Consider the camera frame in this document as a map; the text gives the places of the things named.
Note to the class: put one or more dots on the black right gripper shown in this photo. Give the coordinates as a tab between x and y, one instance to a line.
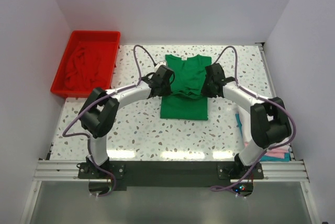
207	89

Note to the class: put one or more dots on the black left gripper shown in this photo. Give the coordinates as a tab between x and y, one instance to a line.
165	88

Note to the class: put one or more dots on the green t-shirt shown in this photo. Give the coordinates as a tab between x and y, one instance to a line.
186	101

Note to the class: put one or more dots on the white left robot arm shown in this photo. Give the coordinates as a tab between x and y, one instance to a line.
98	114

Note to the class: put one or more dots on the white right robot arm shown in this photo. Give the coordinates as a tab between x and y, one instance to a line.
270	122

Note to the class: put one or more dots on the white folded t-shirt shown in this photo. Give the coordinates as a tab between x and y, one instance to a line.
245	122

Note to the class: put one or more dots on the red t-shirt in bin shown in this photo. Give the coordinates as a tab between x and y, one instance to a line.
88	66

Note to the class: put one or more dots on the red plastic bin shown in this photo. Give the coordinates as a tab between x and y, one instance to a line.
77	36

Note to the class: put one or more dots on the pink folded t-shirt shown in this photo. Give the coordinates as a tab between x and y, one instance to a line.
253	150

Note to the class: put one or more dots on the teal folded t-shirt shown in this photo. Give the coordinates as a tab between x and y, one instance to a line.
266	158

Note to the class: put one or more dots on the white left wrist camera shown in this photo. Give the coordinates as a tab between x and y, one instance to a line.
159	64

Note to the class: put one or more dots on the right side aluminium rail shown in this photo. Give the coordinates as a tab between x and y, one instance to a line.
267	70

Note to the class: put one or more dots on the aluminium frame rail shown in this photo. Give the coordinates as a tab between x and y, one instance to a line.
66	170

